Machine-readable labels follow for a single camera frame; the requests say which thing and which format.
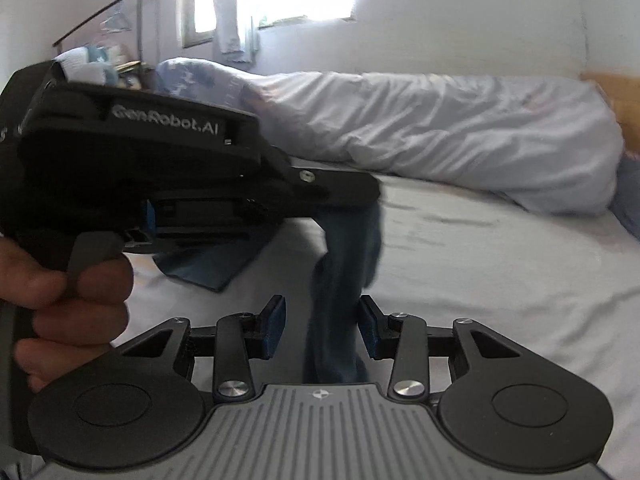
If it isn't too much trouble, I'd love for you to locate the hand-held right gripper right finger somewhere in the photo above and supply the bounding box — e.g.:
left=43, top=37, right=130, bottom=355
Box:
left=359, top=295, right=526, bottom=403

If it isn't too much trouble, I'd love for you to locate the white curtain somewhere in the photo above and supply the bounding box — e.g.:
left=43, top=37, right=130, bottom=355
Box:
left=212, top=0, right=262, bottom=64

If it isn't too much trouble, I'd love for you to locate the white duvet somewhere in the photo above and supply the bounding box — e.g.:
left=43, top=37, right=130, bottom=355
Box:
left=155, top=57, right=627, bottom=217

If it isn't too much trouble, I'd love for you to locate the blue paw print pillow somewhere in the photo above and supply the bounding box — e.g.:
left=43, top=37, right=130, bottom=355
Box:
left=609, top=154, right=640, bottom=240

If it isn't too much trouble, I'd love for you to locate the blue shirt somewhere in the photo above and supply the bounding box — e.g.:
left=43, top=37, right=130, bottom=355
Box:
left=152, top=204, right=387, bottom=386

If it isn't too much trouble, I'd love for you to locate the black clothes rack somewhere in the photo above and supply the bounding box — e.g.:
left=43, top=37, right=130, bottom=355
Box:
left=52, top=0, right=157, bottom=67

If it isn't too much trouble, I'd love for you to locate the wooden side table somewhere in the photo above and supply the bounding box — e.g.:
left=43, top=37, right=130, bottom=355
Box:
left=114, top=59, right=157, bottom=92

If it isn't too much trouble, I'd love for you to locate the wooden headboard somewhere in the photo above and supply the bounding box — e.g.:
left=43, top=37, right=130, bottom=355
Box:
left=579, top=72, right=640, bottom=157

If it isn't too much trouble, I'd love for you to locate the clothes hanger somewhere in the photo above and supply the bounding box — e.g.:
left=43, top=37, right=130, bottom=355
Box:
left=99, top=4, right=132, bottom=34

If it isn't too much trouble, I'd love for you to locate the person's left hand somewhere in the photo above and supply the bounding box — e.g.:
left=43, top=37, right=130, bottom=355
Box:
left=0, top=236, right=134, bottom=394

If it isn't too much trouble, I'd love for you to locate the white and blue plush toy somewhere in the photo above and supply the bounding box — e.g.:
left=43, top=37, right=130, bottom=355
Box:
left=54, top=45, right=121, bottom=86

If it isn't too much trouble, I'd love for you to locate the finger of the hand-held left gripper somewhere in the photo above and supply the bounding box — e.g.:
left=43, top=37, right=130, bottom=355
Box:
left=260, top=151, right=382, bottom=217

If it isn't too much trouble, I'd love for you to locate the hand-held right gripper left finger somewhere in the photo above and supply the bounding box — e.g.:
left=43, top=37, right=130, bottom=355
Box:
left=112, top=294, right=287, bottom=403

